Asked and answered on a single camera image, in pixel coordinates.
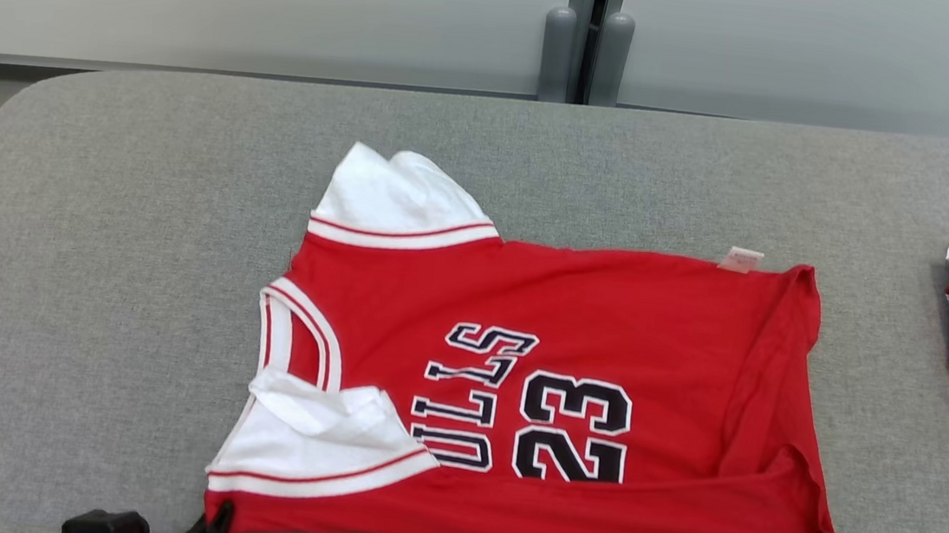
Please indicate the grey wall base rail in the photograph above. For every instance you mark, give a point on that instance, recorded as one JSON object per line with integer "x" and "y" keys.
{"x": 681, "y": 110}
{"x": 197, "y": 73}

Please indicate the red basketball jersey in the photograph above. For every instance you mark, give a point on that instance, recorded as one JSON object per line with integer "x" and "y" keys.
{"x": 609, "y": 314}

